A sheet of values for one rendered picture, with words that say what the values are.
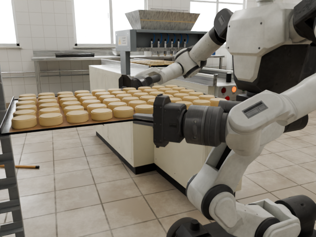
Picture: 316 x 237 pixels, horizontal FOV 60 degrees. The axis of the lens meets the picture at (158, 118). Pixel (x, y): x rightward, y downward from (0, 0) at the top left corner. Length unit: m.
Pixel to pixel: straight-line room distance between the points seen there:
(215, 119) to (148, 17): 1.71
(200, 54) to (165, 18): 1.00
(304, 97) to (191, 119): 0.23
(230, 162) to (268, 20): 0.50
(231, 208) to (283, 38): 0.61
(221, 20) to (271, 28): 0.32
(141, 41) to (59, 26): 3.25
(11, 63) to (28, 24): 0.72
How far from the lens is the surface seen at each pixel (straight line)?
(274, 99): 0.58
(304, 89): 0.64
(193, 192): 1.10
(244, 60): 1.06
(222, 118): 0.59
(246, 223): 1.26
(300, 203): 1.49
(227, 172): 1.07
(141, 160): 2.32
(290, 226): 1.38
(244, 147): 0.61
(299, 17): 0.93
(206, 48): 1.31
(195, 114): 0.58
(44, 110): 0.72
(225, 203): 1.05
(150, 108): 0.69
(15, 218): 1.19
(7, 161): 1.08
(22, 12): 5.35
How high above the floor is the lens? 1.06
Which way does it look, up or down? 15 degrees down
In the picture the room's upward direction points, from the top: straight up
